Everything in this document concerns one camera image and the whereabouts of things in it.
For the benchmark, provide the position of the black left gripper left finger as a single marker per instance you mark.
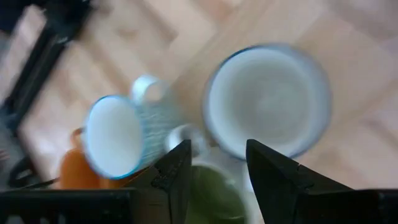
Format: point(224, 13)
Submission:
point(168, 193)

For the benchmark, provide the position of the large white blue-rimmed mug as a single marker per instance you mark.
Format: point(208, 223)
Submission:
point(267, 99)

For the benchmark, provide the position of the green and white coffee mug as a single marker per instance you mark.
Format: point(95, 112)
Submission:
point(214, 196)

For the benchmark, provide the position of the blue striped white mug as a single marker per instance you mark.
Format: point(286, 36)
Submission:
point(112, 137)

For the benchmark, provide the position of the orange coffee mug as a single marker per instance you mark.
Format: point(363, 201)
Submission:
point(74, 171)

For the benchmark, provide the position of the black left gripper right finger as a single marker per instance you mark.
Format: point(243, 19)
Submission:
point(273, 186)

